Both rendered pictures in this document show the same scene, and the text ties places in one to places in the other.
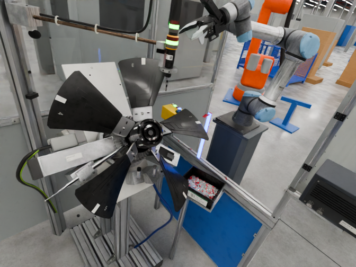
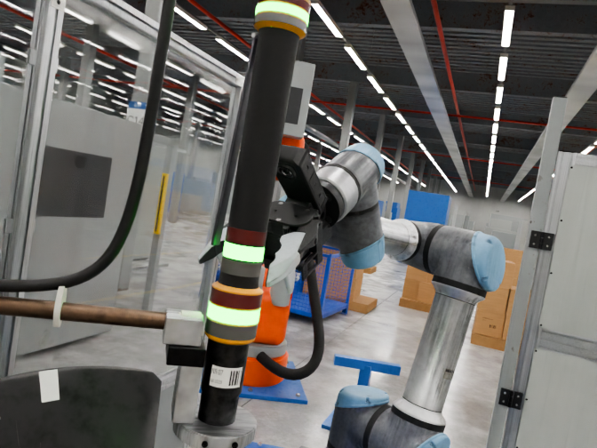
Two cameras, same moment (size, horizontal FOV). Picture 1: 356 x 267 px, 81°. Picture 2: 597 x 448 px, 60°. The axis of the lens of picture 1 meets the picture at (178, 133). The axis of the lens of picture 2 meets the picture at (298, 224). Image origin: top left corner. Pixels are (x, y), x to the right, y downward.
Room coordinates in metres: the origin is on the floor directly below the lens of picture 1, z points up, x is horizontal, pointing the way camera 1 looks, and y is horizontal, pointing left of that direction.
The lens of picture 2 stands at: (0.40, 0.22, 1.66)
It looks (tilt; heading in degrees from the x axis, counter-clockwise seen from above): 3 degrees down; 336
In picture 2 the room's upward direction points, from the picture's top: 10 degrees clockwise
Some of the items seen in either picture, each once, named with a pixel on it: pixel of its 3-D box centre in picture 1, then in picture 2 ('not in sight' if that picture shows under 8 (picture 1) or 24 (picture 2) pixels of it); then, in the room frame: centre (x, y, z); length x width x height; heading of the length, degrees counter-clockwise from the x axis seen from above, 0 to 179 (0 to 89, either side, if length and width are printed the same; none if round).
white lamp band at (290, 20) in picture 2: not in sight; (280, 26); (0.81, 0.08, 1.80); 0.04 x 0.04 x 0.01
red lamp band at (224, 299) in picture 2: (172, 37); (236, 295); (0.81, 0.08, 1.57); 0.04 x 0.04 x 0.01
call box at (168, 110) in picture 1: (174, 115); not in sight; (1.28, 0.05, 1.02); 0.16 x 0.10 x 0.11; 47
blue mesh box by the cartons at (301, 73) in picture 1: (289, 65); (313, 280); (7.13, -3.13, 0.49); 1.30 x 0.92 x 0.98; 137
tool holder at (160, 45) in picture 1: (167, 57); (211, 374); (0.82, 0.09, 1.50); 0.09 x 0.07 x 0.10; 82
